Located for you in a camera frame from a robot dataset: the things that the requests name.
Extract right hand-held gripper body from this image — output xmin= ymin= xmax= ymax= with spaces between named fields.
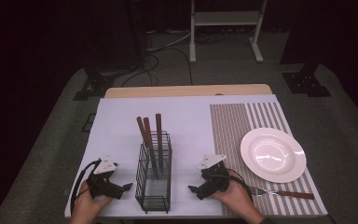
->
xmin=197 ymin=154 xmax=231 ymax=199

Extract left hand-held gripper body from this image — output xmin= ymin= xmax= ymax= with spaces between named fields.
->
xmin=86 ymin=155 xmax=124 ymax=200

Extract person's right hand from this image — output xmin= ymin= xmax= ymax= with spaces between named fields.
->
xmin=209 ymin=178 xmax=256 ymax=218

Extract person's left hand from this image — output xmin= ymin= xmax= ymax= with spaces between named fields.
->
xmin=71 ymin=180 xmax=114 ymax=224

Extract striped placemat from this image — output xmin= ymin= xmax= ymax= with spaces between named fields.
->
xmin=209 ymin=101 xmax=329 ymax=217

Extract brown wooden chopsticks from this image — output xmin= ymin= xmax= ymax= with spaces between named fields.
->
xmin=136 ymin=116 xmax=159 ymax=180

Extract white table cover sheet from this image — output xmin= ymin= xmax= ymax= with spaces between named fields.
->
xmin=63 ymin=93 xmax=280 ymax=219

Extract floor socket box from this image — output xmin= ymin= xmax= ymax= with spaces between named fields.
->
xmin=80 ymin=113 xmax=97 ymax=133

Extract white deep plate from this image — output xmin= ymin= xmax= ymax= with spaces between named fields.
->
xmin=240 ymin=127 xmax=308 ymax=184

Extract light wooden table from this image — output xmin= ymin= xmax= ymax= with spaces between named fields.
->
xmin=103 ymin=83 xmax=274 ymax=99

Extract black stand base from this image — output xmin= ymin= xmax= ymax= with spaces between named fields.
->
xmin=281 ymin=61 xmax=333 ymax=98
xmin=72 ymin=63 xmax=117 ymax=102

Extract white metal stand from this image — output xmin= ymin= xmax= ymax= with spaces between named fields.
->
xmin=188 ymin=0 xmax=269 ymax=65

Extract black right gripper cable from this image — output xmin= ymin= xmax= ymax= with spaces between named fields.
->
xmin=210 ymin=168 xmax=255 ymax=204

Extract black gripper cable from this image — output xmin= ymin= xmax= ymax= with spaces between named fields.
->
xmin=210 ymin=168 xmax=255 ymax=204
xmin=70 ymin=159 xmax=103 ymax=217

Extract black wire cutlery basket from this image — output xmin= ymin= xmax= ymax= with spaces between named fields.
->
xmin=134 ymin=130 xmax=173 ymax=215

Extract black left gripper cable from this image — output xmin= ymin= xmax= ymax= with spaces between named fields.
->
xmin=70 ymin=159 xmax=103 ymax=217

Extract wooden-handled cutlery piece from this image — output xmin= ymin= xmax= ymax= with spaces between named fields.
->
xmin=143 ymin=117 xmax=160 ymax=178
xmin=155 ymin=113 xmax=165 ymax=175

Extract wooden-handled fork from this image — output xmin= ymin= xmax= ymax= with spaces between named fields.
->
xmin=248 ymin=185 xmax=316 ymax=201

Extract black floor cable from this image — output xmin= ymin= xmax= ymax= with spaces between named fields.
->
xmin=120 ymin=47 xmax=195 ymax=88

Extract white floor cable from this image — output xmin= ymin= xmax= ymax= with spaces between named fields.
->
xmin=145 ymin=29 xmax=192 ymax=52

